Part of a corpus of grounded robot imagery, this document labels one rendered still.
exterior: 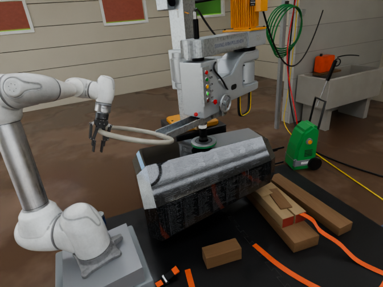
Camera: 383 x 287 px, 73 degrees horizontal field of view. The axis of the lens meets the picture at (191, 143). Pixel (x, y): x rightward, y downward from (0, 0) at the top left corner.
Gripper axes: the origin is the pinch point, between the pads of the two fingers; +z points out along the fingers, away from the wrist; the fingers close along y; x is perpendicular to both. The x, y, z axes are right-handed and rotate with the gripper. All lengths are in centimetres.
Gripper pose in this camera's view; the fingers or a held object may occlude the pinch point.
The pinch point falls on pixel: (97, 146)
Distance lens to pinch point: 164.7
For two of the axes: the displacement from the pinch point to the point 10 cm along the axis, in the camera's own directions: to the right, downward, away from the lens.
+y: 8.1, 0.7, 5.8
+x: -5.6, -2.2, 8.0
